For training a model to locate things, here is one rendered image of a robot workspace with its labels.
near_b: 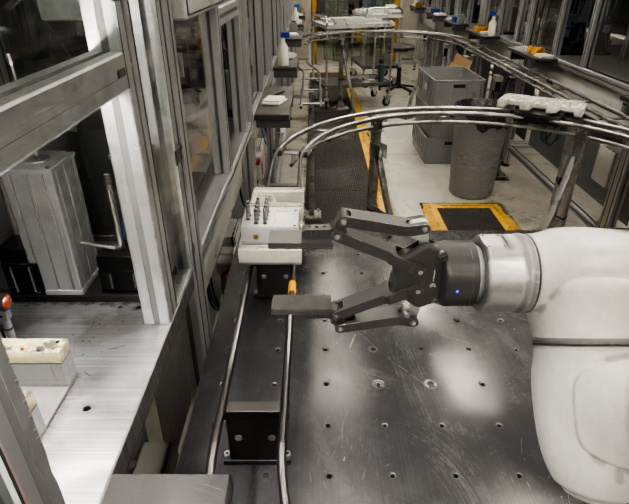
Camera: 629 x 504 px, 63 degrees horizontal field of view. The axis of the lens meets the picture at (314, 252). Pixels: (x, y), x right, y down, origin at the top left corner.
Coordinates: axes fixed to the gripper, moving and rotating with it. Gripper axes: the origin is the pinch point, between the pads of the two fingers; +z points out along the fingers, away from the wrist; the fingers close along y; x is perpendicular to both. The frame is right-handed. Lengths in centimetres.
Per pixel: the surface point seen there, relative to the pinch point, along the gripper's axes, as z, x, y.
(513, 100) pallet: -97, -197, -26
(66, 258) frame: 39.4, -25.1, -12.7
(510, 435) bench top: -38, -15, -44
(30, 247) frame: 45, -25, -10
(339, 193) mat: -21, -286, -111
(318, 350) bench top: -3, -39, -44
